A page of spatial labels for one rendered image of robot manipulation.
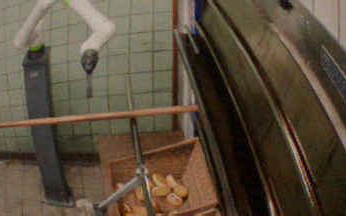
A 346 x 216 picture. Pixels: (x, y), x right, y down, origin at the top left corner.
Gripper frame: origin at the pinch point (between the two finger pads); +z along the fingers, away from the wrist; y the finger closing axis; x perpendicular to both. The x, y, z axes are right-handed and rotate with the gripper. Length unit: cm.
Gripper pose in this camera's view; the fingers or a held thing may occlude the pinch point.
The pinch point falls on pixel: (88, 82)
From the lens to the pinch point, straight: 233.9
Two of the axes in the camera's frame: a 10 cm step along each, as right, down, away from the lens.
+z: 1.5, 5.2, -8.4
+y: 0.0, 8.5, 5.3
